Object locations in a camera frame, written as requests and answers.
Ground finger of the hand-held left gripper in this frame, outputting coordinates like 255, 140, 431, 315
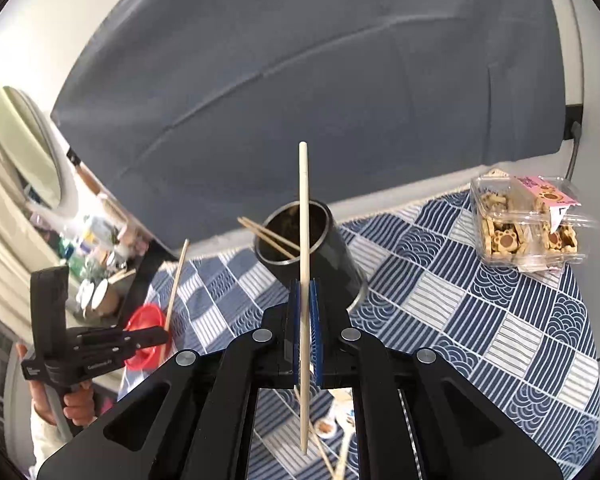
70, 326, 170, 362

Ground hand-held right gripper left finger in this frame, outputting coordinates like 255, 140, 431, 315
35, 280, 301, 480

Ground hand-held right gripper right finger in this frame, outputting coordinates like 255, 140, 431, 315
309, 279, 566, 480

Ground light wooden chopstick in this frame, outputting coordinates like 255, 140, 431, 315
298, 141, 312, 457
240, 220, 297, 259
237, 216, 302, 252
293, 386, 337, 479
163, 239, 190, 334

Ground black cylindrical utensil holder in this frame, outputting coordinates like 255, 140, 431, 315
252, 200, 369, 312

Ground white ceramic cartoon spoon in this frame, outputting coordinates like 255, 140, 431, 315
312, 416, 339, 439
331, 392, 356, 480

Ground person's left hand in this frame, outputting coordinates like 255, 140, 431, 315
17, 344, 100, 427

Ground red plastic bowl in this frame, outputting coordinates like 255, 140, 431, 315
123, 303, 167, 372

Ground dark cluttered side table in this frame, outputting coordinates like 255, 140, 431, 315
25, 180, 181, 321

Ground cream curtain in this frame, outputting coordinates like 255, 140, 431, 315
0, 125, 57, 313

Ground blue white patterned tablecloth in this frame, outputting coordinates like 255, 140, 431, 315
117, 189, 600, 480

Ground oval white framed mirror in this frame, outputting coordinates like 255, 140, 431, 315
0, 85, 79, 217

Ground clear plastic cookie box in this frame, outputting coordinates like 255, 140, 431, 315
468, 169, 600, 274

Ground grey blue upholstered sofa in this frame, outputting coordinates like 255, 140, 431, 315
50, 0, 569, 262

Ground black power cable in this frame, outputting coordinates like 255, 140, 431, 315
564, 104, 584, 182

